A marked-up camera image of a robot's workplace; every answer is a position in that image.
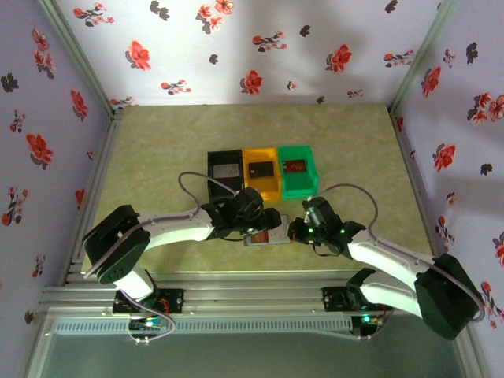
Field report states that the grey leather card holder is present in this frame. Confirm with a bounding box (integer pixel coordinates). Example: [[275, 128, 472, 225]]
[[243, 214, 295, 248]]

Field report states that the black VIP card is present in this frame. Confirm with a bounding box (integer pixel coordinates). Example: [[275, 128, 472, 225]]
[[249, 161, 276, 180]]

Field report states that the silver card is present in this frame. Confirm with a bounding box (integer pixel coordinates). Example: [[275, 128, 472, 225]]
[[212, 164, 240, 180]]

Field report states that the black plastic bin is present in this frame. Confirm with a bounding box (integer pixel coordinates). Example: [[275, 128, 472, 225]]
[[207, 149, 246, 202]]

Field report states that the yellow plastic bin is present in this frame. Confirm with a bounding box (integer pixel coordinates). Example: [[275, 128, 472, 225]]
[[242, 146, 283, 202]]

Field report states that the green plastic bin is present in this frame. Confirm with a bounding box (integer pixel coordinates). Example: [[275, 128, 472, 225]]
[[277, 145, 321, 200]]

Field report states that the circuit board with green light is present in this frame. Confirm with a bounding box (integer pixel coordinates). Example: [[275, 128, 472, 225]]
[[351, 313, 386, 328], [128, 316, 169, 332]]

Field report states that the grey right camera cable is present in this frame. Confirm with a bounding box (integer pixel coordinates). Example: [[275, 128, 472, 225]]
[[313, 183, 486, 326]]

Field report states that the grey camera cable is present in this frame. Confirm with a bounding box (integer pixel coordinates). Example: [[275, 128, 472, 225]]
[[84, 171, 241, 279], [313, 183, 486, 326]]

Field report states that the grey left camera cable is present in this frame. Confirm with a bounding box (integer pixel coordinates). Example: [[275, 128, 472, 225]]
[[84, 171, 241, 279]]

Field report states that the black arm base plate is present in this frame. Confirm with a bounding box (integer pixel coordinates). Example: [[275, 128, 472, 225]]
[[113, 288, 186, 316], [321, 286, 395, 314]]

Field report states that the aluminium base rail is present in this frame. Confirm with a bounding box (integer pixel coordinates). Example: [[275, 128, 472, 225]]
[[39, 270, 469, 317]]

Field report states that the aluminium side rail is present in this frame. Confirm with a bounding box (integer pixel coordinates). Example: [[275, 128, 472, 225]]
[[389, 108, 450, 272], [62, 108, 125, 284]]

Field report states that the slotted grey cable duct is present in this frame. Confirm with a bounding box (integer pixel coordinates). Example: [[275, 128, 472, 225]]
[[53, 317, 354, 335]]

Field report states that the grey looped cable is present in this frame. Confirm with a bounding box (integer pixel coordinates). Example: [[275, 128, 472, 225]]
[[126, 310, 179, 347]]

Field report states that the aluminium frame post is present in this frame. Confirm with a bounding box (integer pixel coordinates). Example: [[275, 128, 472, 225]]
[[37, 0, 124, 119], [387, 0, 461, 113]]

